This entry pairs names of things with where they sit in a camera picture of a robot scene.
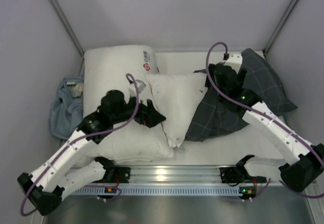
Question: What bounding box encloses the dark grey checked pillowcase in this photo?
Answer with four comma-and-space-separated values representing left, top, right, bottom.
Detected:
185, 49, 297, 142

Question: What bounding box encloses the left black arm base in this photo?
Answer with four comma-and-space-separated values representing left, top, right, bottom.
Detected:
94, 167, 131, 184

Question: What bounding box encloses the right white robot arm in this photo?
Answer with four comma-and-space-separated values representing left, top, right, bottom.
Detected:
206, 64, 323, 193

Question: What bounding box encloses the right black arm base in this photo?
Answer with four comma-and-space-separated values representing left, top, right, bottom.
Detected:
220, 167, 267, 185

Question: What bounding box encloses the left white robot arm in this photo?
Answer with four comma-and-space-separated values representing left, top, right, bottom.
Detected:
17, 90, 166, 216

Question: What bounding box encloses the white bare pillow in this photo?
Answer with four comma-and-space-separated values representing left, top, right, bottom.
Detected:
77, 45, 175, 166

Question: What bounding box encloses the light blue crumpled cloth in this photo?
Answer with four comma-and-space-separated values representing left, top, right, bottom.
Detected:
50, 76, 84, 140

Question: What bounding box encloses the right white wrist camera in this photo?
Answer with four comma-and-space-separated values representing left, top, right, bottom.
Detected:
224, 52, 242, 73

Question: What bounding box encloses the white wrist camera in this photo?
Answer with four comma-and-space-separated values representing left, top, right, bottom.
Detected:
224, 52, 242, 73
128, 79, 146, 97

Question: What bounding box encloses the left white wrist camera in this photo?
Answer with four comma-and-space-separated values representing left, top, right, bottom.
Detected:
128, 79, 146, 97

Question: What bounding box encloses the aluminium rail beam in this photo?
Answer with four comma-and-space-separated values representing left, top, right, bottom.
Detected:
116, 165, 236, 184

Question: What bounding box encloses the grey slotted cable duct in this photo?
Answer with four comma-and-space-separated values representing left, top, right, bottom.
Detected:
72, 185, 255, 197

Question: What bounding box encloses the right aluminium frame post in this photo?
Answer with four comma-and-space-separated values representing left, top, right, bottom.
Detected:
262, 0, 300, 58

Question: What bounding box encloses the aluminium frame post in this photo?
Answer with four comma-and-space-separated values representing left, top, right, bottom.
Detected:
262, 0, 300, 58
48, 0, 85, 57

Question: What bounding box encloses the left aluminium frame post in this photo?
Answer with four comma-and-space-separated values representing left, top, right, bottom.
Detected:
48, 0, 85, 57

